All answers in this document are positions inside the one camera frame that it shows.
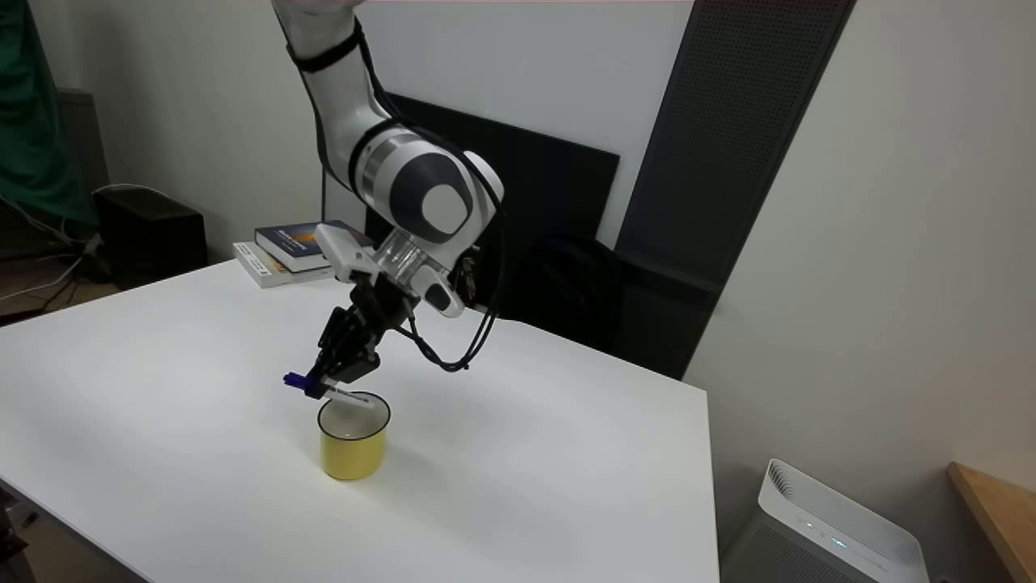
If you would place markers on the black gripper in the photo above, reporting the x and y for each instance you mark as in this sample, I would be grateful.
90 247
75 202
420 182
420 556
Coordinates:
368 318

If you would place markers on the blue capped white marker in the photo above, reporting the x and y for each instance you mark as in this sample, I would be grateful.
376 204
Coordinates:
292 379

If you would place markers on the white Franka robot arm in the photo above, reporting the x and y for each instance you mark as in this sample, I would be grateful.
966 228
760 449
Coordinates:
420 194

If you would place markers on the yellow enamel cup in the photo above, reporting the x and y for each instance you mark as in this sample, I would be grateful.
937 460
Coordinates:
355 449

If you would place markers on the blue cover book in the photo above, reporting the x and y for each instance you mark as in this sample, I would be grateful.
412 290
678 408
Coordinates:
295 247

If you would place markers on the white book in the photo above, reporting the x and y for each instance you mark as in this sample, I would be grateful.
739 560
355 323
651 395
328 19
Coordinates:
260 267

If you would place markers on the black speaker box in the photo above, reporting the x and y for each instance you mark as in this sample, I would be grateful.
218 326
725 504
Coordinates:
151 231

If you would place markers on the black flat monitor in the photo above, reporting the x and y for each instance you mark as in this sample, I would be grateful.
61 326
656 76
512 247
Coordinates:
551 194

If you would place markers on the green curtain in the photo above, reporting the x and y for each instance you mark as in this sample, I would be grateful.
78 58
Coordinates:
33 107

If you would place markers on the wooden side table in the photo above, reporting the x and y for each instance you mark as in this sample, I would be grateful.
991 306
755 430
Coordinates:
1003 518

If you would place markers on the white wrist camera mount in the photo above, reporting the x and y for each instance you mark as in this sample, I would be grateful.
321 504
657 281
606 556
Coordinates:
430 290

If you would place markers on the dark grey wall panel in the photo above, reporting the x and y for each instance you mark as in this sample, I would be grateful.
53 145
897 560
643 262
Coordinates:
721 129

